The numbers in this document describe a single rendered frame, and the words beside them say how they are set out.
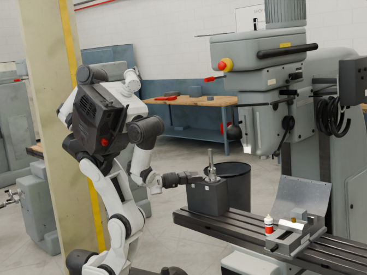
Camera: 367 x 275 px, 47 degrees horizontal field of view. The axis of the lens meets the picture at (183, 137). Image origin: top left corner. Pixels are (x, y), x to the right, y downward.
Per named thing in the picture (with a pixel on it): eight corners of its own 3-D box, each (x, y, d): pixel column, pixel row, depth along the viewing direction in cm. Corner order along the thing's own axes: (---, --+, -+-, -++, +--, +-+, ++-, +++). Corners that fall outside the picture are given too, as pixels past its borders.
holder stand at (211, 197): (218, 217, 234) (214, 183, 230) (188, 210, 248) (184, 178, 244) (230, 209, 243) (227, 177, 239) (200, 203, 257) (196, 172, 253)
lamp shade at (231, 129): (225, 140, 184) (224, 126, 182) (228, 136, 190) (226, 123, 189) (241, 139, 182) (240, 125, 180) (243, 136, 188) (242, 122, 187)
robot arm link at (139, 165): (141, 191, 201) (150, 154, 190) (120, 178, 206) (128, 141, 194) (154, 180, 210) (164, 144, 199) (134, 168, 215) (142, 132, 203)
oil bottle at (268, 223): (270, 237, 205) (269, 216, 202) (264, 234, 207) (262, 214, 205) (275, 233, 207) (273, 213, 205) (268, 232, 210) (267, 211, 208)
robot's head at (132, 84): (123, 94, 193) (129, 77, 189) (119, 83, 201) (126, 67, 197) (136, 97, 196) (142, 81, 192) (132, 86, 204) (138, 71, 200)
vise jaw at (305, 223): (302, 234, 189) (301, 226, 188) (278, 228, 197) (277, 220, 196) (308, 229, 193) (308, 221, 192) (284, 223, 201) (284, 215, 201)
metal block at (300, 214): (302, 225, 195) (301, 213, 194) (290, 222, 199) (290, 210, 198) (307, 221, 198) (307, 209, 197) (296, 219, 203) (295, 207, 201)
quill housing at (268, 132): (271, 159, 191) (266, 90, 184) (236, 154, 206) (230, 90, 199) (293, 149, 203) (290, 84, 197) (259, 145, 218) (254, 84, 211)
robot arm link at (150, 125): (140, 154, 188) (146, 129, 181) (127, 143, 192) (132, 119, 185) (158, 147, 196) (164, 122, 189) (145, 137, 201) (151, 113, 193)
